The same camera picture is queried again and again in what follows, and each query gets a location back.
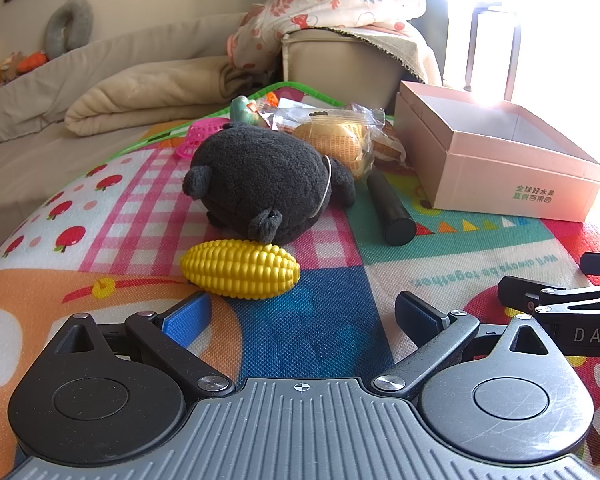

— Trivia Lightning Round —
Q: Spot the small pastel toy figure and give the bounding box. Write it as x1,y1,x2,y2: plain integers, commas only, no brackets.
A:
230,96,268,126

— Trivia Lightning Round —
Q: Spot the black plush toy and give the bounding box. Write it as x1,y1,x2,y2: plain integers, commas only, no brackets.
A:
182,121,357,245

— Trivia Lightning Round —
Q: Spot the yellow toy corn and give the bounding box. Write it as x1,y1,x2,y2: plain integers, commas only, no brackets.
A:
180,240,302,302

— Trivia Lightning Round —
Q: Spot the pink toy basket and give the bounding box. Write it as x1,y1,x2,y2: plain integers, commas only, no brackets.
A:
176,119,231,161

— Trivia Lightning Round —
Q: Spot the folded beige blanket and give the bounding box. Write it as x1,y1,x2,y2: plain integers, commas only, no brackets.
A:
65,57,281,136

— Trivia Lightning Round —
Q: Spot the floral quilt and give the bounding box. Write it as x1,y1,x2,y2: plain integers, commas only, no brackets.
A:
226,0,427,71

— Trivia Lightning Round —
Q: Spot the clear snack packet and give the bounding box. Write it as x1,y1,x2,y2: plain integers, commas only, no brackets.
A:
257,97,351,133

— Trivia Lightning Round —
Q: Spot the fringed beige towel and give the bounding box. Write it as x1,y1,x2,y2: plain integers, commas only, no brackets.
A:
330,22,443,86

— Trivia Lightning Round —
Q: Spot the pink cardboard box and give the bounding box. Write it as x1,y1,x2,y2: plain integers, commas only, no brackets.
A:
394,80,600,223

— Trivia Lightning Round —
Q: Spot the dark metal rack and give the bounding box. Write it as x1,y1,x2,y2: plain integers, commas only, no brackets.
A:
462,2,523,103

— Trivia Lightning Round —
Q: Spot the brown bun packet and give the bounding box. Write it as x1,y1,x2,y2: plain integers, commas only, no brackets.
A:
370,122,407,167

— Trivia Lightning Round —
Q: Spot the yellow bread packet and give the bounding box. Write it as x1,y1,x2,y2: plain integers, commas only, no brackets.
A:
292,109,386,183

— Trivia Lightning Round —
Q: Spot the orange plush toy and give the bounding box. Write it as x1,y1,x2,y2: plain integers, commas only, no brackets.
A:
16,51,48,73

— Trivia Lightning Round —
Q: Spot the beige sofa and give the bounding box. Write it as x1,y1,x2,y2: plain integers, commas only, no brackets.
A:
0,12,443,256

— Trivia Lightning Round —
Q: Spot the brown plush toy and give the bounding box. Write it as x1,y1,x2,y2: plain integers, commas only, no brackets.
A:
0,52,23,82

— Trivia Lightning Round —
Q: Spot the colourful play mat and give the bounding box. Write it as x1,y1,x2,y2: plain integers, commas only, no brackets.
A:
0,81,600,480

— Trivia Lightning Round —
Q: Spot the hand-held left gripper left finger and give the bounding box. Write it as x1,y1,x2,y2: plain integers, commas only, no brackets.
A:
45,292,237,401

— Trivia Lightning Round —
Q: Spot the black cylinder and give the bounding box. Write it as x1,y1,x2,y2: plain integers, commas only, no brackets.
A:
366,170,416,247

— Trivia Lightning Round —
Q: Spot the grey neck pillow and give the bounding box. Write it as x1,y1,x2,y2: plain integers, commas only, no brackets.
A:
45,0,95,60

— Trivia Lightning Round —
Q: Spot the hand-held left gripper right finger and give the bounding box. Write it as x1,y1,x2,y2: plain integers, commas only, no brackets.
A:
371,290,561,401

